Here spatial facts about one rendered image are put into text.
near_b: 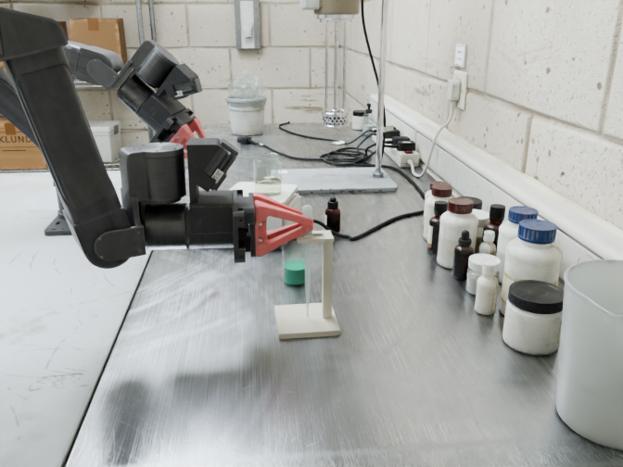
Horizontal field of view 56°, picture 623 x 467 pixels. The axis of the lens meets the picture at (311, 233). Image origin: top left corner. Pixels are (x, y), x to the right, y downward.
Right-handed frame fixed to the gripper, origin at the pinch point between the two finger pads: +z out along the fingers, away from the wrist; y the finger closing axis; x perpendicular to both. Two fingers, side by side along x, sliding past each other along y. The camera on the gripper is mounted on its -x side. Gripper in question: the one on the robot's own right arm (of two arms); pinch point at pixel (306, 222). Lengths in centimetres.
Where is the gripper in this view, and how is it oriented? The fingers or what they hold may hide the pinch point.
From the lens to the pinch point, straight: 74.2
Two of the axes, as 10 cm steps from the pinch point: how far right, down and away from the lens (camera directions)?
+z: 9.9, -0.3, 1.2
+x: -0.2, 9.4, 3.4
